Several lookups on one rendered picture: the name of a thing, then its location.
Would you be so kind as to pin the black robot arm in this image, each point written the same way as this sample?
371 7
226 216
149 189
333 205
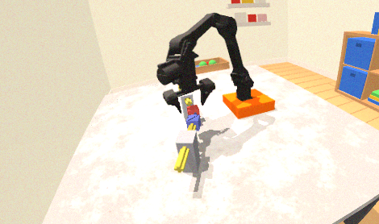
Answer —
183 65

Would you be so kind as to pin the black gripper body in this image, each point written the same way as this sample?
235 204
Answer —
188 85

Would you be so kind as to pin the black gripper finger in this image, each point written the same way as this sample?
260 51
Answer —
178 106
204 95

